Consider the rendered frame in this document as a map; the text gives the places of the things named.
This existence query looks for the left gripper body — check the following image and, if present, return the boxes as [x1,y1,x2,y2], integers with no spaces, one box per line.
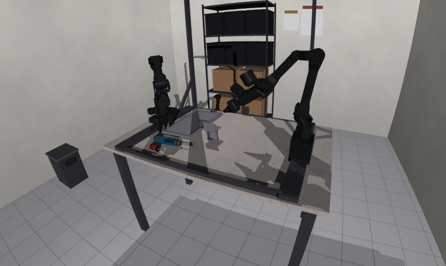
[227,90,253,113]

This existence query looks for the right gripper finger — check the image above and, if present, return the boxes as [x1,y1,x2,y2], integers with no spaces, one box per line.
[167,114,177,127]
[155,122,163,133]

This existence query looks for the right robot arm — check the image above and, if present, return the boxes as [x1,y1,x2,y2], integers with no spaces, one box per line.
[147,55,171,115]

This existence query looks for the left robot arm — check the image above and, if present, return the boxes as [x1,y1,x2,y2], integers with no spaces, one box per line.
[230,48,325,141]

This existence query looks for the blue electric screwdriver barrel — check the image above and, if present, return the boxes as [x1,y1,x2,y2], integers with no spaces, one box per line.
[154,135,190,146]

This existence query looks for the red screwdriver handle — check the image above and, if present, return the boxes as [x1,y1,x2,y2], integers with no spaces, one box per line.
[149,144,164,152]

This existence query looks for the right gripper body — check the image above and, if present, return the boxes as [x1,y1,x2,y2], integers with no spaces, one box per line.
[149,103,178,124]

